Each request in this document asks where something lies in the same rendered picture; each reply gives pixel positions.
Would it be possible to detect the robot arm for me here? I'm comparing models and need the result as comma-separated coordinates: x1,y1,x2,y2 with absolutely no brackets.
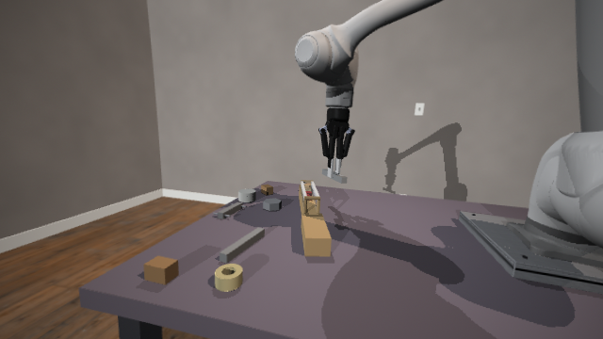
295,0,603,268

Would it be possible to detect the white cylinder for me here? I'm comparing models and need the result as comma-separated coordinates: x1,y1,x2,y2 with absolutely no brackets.
238,189,255,202

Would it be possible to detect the beige roll of tape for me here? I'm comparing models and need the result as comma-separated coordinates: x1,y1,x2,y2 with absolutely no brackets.
215,264,243,292

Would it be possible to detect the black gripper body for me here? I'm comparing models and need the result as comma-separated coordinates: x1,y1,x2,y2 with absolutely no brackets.
325,108,350,137

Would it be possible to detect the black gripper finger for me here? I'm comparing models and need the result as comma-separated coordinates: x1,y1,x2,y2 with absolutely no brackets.
318,125,338,178
334,126,355,174

